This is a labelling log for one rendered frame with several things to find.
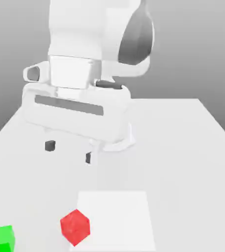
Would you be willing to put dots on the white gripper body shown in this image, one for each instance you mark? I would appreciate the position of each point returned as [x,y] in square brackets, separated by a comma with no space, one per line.
[75,122]

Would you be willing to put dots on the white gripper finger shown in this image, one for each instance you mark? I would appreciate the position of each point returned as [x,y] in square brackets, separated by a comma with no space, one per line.
[50,145]
[92,153]

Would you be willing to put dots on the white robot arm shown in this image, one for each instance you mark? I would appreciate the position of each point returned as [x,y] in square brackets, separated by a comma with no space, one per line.
[79,29]

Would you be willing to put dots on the small red cube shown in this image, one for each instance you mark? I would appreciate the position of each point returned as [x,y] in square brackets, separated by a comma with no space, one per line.
[75,228]

